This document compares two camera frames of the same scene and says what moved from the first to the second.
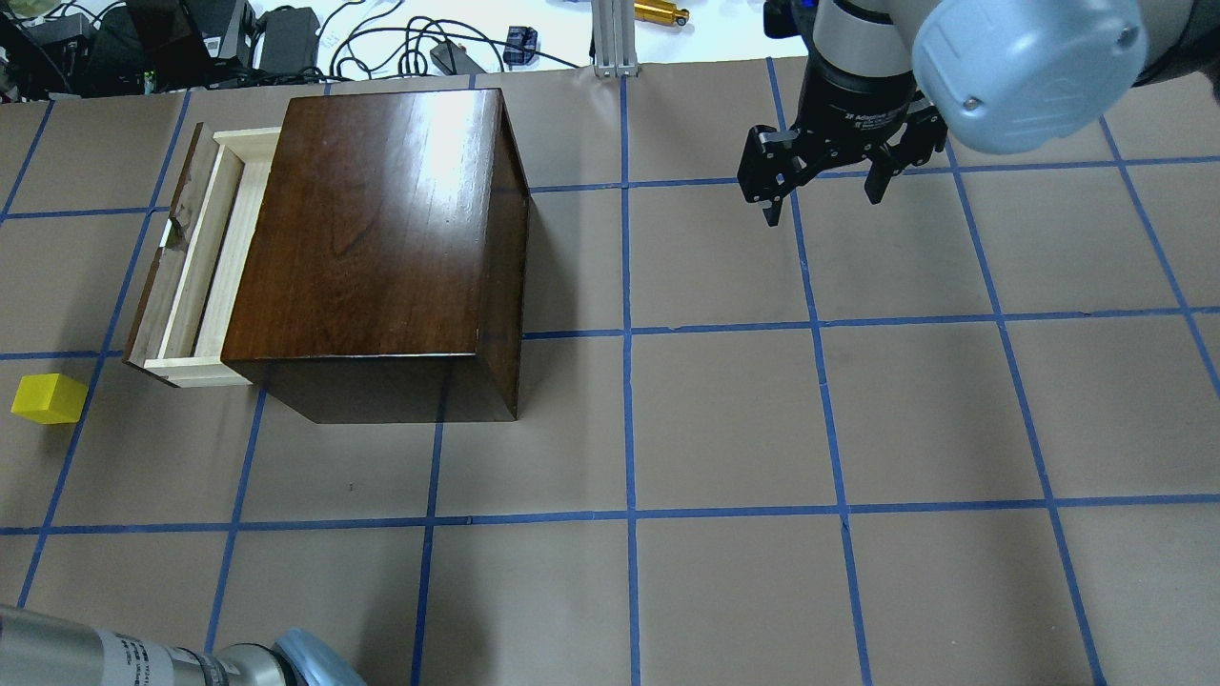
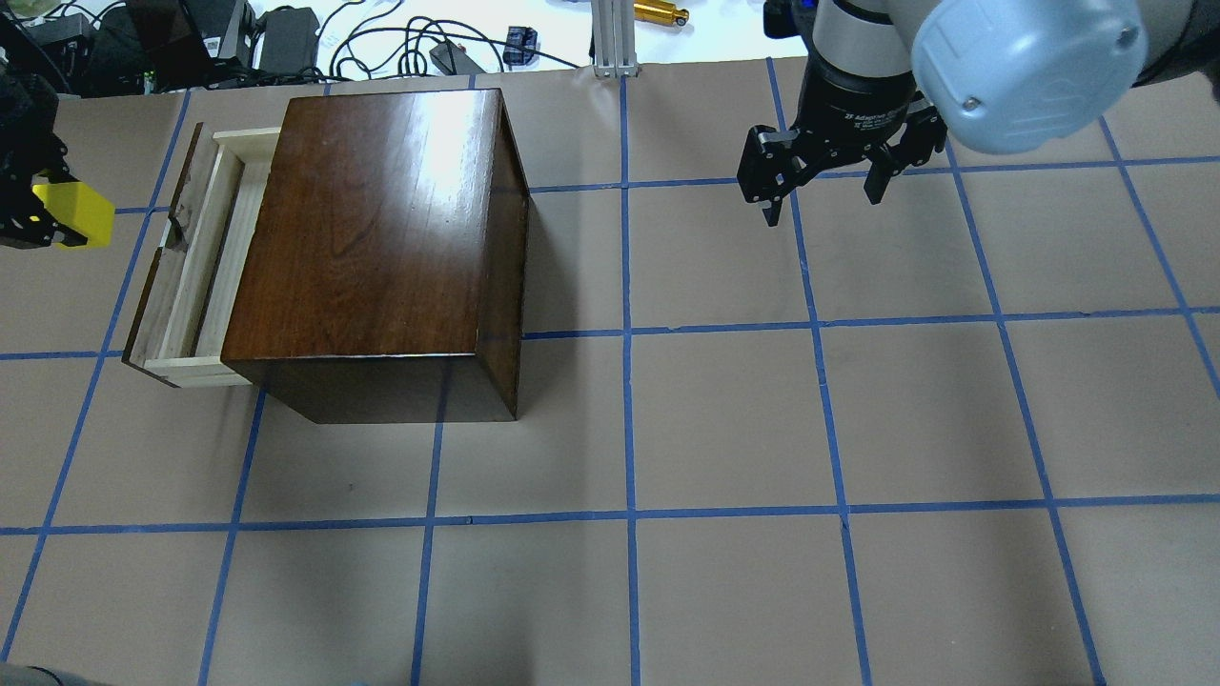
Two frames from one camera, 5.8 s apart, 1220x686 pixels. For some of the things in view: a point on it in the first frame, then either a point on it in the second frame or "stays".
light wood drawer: (183, 310) stays
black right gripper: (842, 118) stays
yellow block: (50, 398) → (75, 206)
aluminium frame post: (615, 38) stays
